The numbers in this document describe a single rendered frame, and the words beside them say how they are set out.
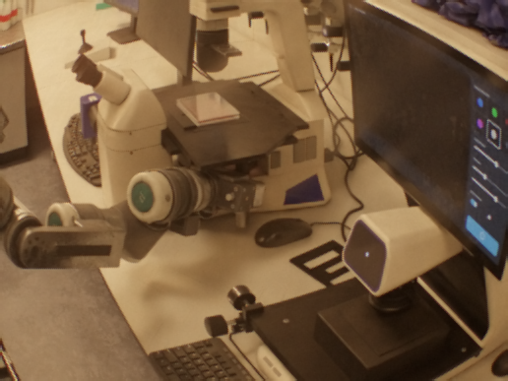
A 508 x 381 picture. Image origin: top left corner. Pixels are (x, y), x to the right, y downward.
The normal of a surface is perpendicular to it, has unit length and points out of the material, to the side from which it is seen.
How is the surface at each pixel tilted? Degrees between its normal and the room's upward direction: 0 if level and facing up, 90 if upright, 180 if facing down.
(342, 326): 0
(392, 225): 8
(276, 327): 0
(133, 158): 90
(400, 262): 79
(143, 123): 86
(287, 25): 90
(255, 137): 0
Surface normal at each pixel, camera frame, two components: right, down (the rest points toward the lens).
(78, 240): 0.76, 0.35
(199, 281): -0.01, -0.88
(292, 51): 0.40, 0.43
